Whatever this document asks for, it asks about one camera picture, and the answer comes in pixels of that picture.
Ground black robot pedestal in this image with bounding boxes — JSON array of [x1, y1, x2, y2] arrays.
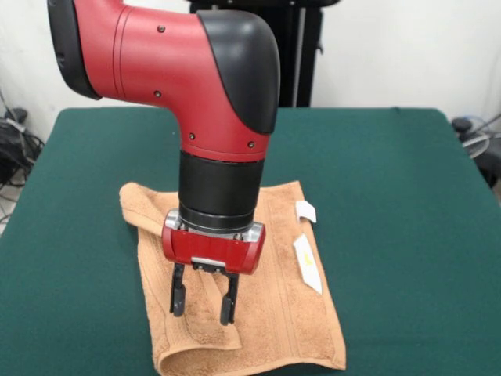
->
[[189, 0, 326, 109]]

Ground tan terry towel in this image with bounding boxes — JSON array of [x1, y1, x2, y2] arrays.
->
[[118, 179, 348, 376]]

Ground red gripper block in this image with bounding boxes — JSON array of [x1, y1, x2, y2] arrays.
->
[[160, 222, 268, 327]]

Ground dark green table cloth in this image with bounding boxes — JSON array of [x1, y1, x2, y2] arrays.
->
[[0, 107, 501, 376]]

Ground black cable bundle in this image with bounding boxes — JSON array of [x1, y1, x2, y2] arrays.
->
[[0, 117, 46, 189]]

